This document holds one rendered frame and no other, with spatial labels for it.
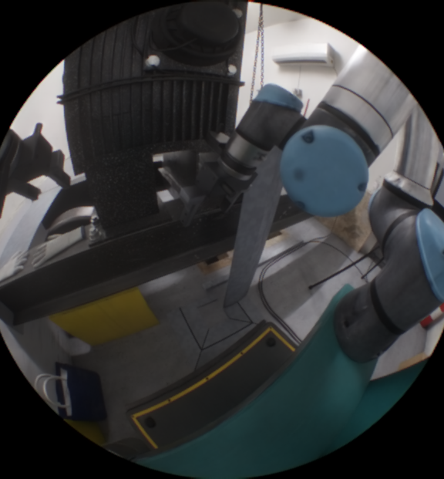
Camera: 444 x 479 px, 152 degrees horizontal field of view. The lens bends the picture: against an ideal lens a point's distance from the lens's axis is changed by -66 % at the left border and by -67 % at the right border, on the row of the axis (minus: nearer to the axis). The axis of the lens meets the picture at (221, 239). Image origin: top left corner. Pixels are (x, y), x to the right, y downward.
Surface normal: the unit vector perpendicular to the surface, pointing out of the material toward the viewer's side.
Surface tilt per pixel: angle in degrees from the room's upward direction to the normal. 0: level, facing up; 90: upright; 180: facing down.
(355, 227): 90
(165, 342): 0
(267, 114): 90
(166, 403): 0
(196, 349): 11
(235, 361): 0
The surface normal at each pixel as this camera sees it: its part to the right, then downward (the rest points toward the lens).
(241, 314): -0.03, -0.70
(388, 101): -0.38, 0.62
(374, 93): -0.62, 0.42
